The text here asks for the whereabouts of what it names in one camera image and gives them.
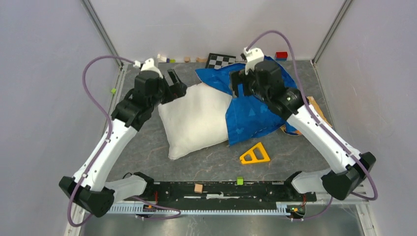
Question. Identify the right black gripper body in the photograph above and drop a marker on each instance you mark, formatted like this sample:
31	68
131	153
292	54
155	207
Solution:
248	81

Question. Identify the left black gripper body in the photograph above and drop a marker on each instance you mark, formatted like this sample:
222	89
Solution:
170	93

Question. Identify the blue yellow pillowcase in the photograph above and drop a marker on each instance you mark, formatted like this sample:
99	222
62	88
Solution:
246	116

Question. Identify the white pillow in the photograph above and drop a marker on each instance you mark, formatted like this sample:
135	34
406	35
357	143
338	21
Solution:
195	121

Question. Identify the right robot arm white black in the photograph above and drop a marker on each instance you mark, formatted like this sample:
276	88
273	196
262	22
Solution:
348	167

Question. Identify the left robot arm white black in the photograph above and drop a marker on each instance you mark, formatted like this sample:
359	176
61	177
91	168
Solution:
88	187

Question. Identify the white wooden block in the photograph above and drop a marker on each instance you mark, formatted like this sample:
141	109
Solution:
161	58

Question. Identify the black white checkerboard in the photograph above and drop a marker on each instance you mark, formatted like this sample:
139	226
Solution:
217	61

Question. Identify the red blue block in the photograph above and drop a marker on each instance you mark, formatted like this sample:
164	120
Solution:
281	56

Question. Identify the flat tan wooden piece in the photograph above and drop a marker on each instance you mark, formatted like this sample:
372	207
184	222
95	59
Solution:
201	59

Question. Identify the yellow plastic triangle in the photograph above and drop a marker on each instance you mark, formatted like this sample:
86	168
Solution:
256	154

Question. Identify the tan wooden cube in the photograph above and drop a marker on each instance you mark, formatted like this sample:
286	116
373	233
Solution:
198	188

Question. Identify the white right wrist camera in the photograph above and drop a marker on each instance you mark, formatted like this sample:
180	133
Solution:
253	56

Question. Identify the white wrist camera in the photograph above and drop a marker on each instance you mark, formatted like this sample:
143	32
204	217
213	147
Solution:
148	65
253	56

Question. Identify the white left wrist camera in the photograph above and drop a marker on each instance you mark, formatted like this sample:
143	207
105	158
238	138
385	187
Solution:
148	65

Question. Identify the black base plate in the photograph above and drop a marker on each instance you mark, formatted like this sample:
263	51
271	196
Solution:
223	195

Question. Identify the white slotted cable duct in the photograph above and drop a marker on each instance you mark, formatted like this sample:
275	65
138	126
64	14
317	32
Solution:
138	208

